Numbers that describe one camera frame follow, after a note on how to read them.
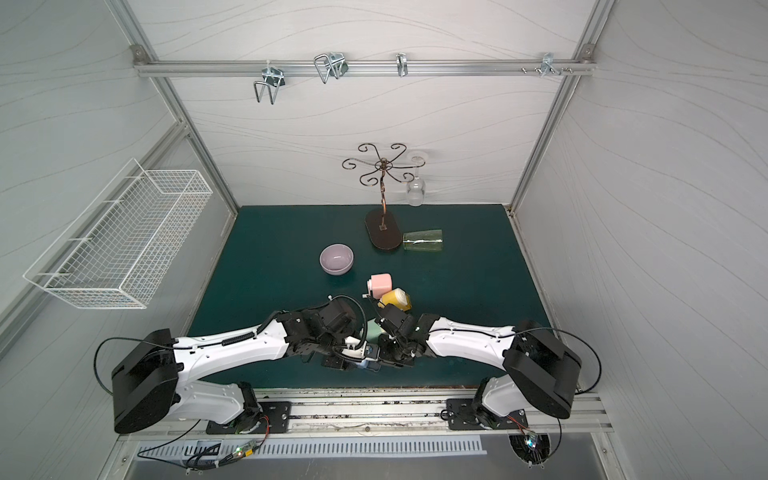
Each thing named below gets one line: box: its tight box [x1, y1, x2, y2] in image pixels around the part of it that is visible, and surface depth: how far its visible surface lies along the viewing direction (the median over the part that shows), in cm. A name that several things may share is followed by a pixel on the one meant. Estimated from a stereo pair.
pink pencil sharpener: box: [362, 273, 393, 300], surface depth 92 cm
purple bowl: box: [319, 243, 355, 276], surface depth 101 cm
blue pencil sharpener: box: [357, 359, 381, 372], surface depth 80 cm
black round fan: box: [508, 433, 551, 469], surface depth 73 cm
